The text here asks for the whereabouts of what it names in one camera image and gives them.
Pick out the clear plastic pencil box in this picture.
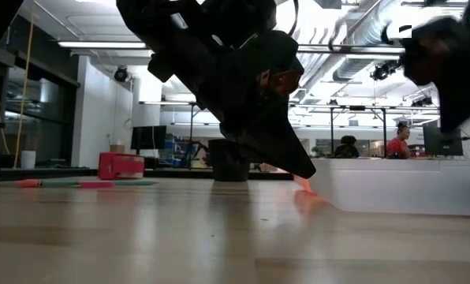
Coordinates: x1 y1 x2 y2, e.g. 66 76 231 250
308 157 470 218

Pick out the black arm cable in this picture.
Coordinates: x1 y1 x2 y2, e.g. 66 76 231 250
288 0 300 37

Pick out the black ceiling spotlight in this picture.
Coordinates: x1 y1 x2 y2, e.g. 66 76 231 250
411 95 435 107
370 58 402 82

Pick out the white cup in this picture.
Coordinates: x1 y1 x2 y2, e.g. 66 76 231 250
20 150 37 170

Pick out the orange pencil box lid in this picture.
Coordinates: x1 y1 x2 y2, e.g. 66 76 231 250
293 174 319 197

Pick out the pink highlighter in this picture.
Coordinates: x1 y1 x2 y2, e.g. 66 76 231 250
76 181 117 189

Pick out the black computer monitor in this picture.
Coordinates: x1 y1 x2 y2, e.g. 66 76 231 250
130 125 168 151
423 125 464 157

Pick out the fluorescent ceiling light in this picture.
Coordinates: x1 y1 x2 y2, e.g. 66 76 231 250
57 41 147 50

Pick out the black plant pot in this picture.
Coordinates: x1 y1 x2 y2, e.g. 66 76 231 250
207 138 252 183

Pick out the person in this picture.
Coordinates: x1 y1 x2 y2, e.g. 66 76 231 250
386 121 412 160
334 135 361 159

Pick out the green pencil with orange end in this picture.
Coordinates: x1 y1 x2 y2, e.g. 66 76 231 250
16 178 159 189

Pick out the round black ceiling speaker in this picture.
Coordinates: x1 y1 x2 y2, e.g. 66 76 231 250
113 65 130 84

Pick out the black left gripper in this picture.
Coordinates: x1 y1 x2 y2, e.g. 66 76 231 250
115 0 318 180

